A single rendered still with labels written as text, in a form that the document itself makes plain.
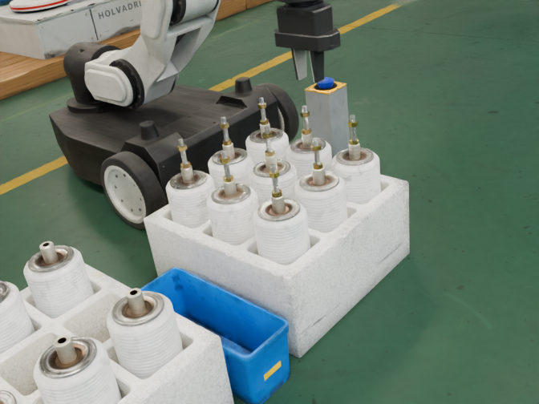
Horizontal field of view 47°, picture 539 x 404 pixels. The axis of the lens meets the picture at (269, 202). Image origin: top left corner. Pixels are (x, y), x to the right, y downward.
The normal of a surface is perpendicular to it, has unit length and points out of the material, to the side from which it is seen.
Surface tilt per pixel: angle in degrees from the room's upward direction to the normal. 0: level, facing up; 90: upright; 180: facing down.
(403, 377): 0
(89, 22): 90
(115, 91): 90
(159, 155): 45
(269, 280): 90
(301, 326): 90
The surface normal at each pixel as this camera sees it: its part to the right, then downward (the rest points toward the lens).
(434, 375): -0.12, -0.86
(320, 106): -0.65, 0.44
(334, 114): 0.75, 0.24
